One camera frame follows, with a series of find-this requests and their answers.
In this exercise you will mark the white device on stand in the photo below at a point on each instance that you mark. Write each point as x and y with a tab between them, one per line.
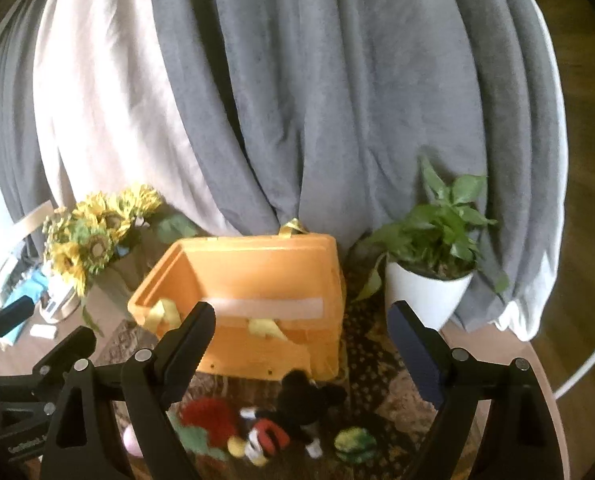
58	300

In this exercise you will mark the sunflower bouquet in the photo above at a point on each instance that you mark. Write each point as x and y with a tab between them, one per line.
82	241

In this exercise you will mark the orange plastic storage box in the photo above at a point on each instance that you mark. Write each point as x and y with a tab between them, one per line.
278	301

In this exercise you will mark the green yellow plush burger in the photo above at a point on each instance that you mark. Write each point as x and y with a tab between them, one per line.
355	445

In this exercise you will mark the beige curtain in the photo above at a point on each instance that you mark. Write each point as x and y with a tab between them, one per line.
105	112

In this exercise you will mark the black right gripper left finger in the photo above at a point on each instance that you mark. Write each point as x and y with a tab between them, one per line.
84	441

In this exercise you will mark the blue cloth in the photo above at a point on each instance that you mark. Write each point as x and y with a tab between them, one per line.
33	286

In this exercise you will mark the grey curtain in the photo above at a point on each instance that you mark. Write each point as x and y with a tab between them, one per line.
320	110

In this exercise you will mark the mickey mouse plush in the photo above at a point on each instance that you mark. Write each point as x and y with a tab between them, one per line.
300	407

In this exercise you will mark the grey ribbed vase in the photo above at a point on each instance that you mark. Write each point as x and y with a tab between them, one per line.
120	279

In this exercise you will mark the pink plush ball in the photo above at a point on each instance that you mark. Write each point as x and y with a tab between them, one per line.
131	443

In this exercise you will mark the red strawberry plush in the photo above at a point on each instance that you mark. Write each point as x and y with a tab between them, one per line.
204	426

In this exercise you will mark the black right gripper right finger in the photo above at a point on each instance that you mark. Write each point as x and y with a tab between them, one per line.
519	440

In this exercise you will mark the green potted plant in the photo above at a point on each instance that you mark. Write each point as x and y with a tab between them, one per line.
436	239

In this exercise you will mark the white plant pot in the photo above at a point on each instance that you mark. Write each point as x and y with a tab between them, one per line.
434	301

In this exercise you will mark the small white box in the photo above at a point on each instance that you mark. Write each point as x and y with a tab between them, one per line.
43	331

